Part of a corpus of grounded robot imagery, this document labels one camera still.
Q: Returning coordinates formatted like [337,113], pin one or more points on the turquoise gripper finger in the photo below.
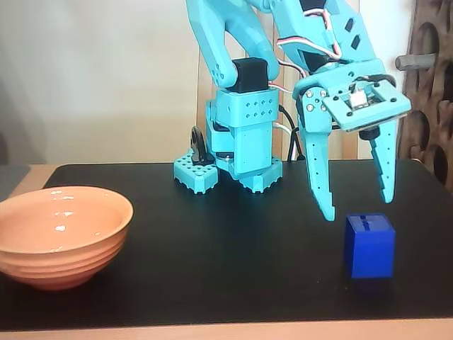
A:
[386,166]
[318,166]

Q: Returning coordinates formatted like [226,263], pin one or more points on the blue cube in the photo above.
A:
[373,248]

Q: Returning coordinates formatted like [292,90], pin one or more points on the turquoise robot arm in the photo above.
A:
[247,148]

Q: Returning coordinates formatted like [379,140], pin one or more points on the orange bowl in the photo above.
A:
[60,244]

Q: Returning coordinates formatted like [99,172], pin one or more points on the brown perforated panel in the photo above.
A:
[428,117]

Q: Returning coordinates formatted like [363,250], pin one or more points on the black table clamp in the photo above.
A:
[200,145]

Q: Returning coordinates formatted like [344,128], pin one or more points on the black mat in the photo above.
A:
[212,276]

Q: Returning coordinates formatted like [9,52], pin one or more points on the turquoise robot base plate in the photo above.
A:
[191,174]

